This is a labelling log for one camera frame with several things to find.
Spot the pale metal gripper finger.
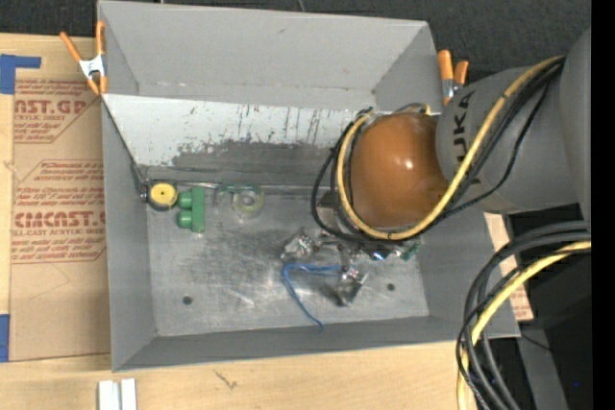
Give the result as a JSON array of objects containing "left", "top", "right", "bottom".
[
  {"left": 334, "top": 266, "right": 371, "bottom": 307},
  {"left": 281, "top": 229, "right": 325, "bottom": 262}
]

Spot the grey metal bin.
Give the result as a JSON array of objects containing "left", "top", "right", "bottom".
[{"left": 95, "top": 0, "right": 523, "bottom": 374}]

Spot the green block with two pegs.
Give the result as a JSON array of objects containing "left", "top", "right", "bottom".
[{"left": 176, "top": 186, "right": 208, "bottom": 234}]

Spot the yellow round disc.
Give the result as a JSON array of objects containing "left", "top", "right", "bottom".
[{"left": 147, "top": 181, "right": 180, "bottom": 212}]

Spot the brown cardboard board, red print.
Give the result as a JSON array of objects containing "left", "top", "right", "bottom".
[{"left": 0, "top": 32, "right": 535, "bottom": 363}]

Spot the thin blue wire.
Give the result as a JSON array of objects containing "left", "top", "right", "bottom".
[{"left": 281, "top": 262, "right": 343, "bottom": 329}]

